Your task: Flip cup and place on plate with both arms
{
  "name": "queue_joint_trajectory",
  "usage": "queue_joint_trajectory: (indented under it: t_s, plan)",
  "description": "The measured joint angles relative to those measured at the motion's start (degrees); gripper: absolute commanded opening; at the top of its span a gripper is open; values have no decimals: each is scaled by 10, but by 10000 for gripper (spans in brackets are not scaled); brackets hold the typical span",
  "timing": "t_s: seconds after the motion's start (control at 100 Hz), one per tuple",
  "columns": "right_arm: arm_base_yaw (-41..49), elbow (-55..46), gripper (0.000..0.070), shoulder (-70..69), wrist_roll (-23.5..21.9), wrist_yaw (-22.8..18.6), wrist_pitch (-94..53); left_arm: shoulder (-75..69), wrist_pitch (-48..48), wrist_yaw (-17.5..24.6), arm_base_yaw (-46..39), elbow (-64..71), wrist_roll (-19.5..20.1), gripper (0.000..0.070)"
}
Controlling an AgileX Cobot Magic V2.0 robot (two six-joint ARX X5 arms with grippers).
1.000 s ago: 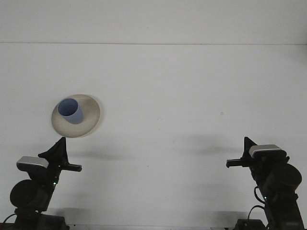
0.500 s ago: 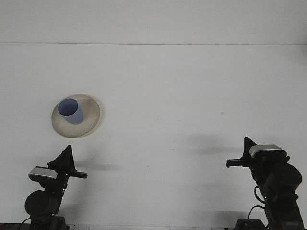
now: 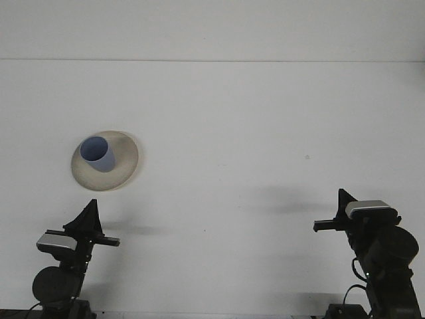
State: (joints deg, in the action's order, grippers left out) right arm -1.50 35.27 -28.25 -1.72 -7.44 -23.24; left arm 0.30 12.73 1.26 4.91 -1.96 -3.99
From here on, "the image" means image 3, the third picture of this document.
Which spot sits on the pale blue cup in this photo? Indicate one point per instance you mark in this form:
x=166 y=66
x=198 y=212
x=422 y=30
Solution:
x=103 y=163

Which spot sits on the pale round plate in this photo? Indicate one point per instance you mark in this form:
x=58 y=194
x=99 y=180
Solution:
x=123 y=169

